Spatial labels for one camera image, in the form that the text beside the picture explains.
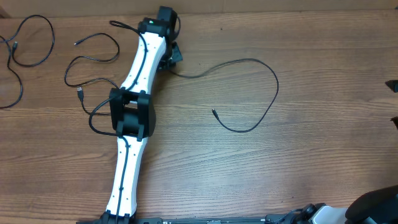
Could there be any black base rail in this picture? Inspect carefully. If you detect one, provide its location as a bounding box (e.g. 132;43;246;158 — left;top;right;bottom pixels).
76;213;297;224

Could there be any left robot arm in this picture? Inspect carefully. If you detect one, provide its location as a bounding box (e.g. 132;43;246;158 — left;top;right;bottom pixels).
99;6;183;223

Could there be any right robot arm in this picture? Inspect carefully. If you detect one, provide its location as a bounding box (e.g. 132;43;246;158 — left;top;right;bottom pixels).
290;185;397;224

